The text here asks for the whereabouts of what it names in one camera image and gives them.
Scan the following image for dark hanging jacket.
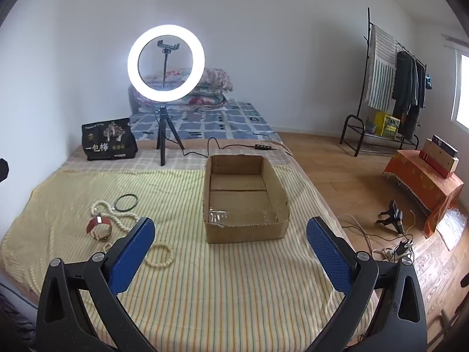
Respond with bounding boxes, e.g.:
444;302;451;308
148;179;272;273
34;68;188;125
412;59;427;140

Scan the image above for black ring light tripod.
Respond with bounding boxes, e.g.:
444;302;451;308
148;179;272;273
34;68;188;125
156;104;186;166

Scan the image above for green bangle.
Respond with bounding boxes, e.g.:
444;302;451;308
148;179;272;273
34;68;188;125
114;194;139;212

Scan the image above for black phone holder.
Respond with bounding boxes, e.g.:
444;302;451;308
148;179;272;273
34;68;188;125
157;40;181;90

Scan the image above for red box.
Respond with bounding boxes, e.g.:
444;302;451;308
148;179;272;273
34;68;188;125
419;150;453;179

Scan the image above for dark blue box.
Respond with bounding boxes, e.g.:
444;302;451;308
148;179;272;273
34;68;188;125
431;135;458;158

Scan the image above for blue checked bed sheet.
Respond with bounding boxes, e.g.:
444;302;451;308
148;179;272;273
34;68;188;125
130;101;283;143

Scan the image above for orange cloth covered table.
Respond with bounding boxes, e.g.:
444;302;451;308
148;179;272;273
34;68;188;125
383;149;464;239

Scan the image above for floor cables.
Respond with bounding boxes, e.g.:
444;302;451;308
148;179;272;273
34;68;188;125
337;209;418;261

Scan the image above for white power strip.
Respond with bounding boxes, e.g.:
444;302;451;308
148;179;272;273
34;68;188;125
394;240;414;259

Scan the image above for white ring light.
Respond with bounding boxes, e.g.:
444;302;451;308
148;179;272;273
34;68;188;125
127;25;205;102

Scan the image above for long pearl necklace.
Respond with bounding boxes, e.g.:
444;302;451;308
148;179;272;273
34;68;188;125
90;200;140;253

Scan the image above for black cable with inline remote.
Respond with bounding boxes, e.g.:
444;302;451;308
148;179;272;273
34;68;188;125
183;137;294;156

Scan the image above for red bracelet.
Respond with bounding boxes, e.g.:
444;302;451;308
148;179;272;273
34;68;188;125
86;216;113;242

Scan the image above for cardboard box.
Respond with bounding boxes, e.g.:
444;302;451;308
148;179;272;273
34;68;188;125
203;154;290;244

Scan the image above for window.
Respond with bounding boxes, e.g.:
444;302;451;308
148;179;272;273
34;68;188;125
452;49;469;129

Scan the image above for black snack bag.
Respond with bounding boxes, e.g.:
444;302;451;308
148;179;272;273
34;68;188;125
81;118;139;161

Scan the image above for striped hanging towel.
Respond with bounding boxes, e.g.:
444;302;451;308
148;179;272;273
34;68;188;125
366;25;398;112

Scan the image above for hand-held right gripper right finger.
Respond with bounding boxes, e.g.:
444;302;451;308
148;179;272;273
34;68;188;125
306;216;427;352

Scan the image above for yellow box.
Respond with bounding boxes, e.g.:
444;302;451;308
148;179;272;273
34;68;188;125
374;112;401;137

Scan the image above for dark green hanging coat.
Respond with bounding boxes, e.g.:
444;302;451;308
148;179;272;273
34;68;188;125
391;50;414;118

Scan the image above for yellow striped blanket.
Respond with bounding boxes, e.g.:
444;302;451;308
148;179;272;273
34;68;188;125
0;165;378;352

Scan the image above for folded floral quilt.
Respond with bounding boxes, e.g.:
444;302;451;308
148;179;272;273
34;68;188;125
134;67;233;112

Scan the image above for plaid beige blanket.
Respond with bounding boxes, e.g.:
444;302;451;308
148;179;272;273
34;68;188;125
60;139;294;173

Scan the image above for small black floor tripod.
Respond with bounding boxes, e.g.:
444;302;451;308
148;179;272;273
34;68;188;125
375;200;405;234

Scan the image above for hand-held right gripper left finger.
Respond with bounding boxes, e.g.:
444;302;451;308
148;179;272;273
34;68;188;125
35;217;156;352

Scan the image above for black metal clothes rack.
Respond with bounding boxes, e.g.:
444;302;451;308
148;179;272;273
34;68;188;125
339;7;427;158

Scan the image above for brown bed cover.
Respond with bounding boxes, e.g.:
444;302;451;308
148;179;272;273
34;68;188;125
205;140;294;156

